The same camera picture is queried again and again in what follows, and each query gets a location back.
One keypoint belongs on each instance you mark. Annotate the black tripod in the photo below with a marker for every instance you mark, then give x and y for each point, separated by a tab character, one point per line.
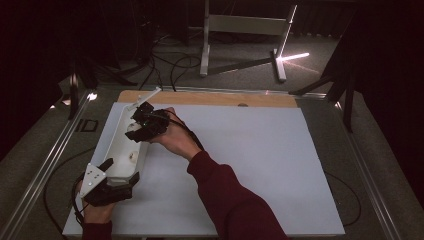
74	96

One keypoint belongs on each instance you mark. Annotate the black angled stand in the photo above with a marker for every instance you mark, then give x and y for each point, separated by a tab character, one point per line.
348	106

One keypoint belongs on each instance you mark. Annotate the person's right hand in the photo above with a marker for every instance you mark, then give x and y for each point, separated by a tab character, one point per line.
176	138

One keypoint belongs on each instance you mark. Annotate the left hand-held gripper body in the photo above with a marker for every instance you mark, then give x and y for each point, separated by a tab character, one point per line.
102	194

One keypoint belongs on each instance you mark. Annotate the white metal stand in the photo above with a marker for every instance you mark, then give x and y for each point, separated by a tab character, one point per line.
245	25

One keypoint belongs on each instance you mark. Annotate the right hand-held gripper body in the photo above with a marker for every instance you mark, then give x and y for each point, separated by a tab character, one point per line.
155	121

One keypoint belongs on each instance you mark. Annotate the white table mat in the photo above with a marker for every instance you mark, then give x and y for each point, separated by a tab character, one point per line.
266	173

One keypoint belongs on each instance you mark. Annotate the short aluminium rail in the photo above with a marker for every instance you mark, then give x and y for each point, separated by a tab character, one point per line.
216	90

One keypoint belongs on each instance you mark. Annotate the person's left hand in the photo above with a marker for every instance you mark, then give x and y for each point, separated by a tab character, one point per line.
97	215

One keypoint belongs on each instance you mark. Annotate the long aluminium rail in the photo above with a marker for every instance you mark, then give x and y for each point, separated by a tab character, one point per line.
46	170
370	186

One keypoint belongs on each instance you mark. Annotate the plain white ball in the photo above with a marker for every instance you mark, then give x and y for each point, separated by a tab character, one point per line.
133	156

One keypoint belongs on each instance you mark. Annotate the white plastic tray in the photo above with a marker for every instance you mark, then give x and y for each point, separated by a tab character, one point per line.
121	156

